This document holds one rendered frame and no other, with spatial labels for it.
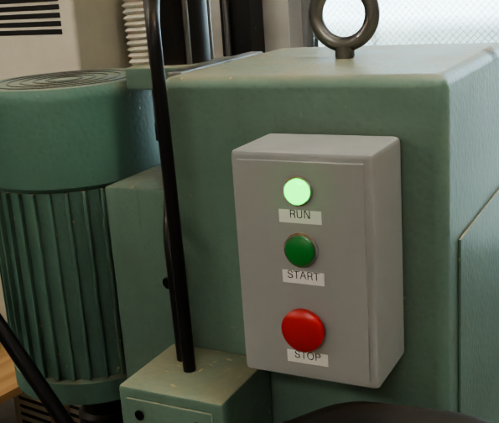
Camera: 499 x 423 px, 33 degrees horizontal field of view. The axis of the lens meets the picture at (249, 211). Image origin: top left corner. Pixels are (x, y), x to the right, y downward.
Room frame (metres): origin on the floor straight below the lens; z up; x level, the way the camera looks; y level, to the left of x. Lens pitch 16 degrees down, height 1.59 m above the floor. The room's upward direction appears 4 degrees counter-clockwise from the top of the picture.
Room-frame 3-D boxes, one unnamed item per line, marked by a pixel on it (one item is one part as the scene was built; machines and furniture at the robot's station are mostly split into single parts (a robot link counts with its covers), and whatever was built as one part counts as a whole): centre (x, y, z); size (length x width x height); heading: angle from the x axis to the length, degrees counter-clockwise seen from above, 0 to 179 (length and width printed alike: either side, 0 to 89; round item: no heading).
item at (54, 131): (0.82, 0.17, 1.35); 0.18 x 0.18 x 0.31
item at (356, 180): (0.55, -0.05, 1.40); 0.10 x 0.06 x 0.16; 62
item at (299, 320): (0.52, -0.03, 1.36); 0.03 x 0.01 x 0.03; 62
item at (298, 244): (0.52, -0.03, 1.42); 0.02 x 0.01 x 0.02; 62
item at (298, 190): (0.52, -0.03, 1.46); 0.02 x 0.01 x 0.02; 62
